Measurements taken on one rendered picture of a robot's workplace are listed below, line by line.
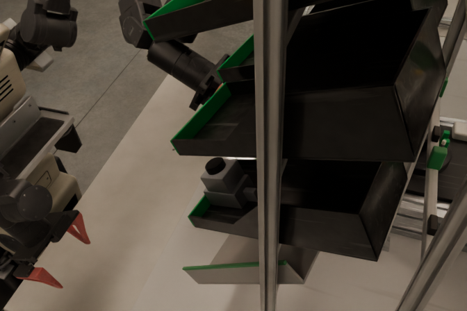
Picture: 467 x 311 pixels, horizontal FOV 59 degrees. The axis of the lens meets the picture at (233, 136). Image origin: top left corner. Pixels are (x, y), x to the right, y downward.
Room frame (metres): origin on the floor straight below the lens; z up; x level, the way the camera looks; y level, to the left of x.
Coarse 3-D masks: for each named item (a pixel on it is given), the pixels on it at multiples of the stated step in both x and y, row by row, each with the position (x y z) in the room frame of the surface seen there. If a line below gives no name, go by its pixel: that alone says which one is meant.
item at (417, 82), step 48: (336, 48) 0.38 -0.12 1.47; (384, 48) 0.35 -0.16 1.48; (432, 48) 0.31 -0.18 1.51; (240, 96) 0.44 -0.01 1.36; (288, 96) 0.28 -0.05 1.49; (336, 96) 0.25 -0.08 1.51; (384, 96) 0.23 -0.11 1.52; (432, 96) 0.28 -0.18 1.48; (192, 144) 0.34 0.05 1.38; (240, 144) 0.30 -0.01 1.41; (288, 144) 0.27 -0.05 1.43; (336, 144) 0.25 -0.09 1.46; (384, 144) 0.23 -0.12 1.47
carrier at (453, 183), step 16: (448, 128) 0.73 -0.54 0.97; (464, 128) 0.71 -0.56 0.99; (448, 144) 0.62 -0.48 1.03; (464, 144) 0.67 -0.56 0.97; (448, 160) 0.61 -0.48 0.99; (464, 160) 0.62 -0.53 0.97; (416, 176) 0.59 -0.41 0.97; (448, 176) 0.58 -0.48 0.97; (464, 176) 0.58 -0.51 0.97; (416, 192) 0.54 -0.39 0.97; (448, 192) 0.54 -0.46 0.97
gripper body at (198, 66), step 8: (184, 56) 0.58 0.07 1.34; (192, 56) 0.59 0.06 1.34; (200, 56) 0.59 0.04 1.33; (224, 56) 0.60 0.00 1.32; (176, 64) 0.58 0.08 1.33; (184, 64) 0.57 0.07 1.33; (192, 64) 0.57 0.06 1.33; (200, 64) 0.57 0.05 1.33; (208, 64) 0.58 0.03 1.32; (216, 64) 0.58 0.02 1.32; (176, 72) 0.57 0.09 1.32; (184, 72) 0.57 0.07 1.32; (192, 72) 0.56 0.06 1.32; (200, 72) 0.56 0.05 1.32; (208, 72) 0.56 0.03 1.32; (184, 80) 0.57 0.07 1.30; (192, 80) 0.56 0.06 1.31; (200, 80) 0.56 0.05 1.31; (208, 80) 0.54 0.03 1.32; (192, 88) 0.56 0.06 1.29; (200, 88) 0.53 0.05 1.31; (200, 96) 0.55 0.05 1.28; (192, 104) 0.53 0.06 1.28
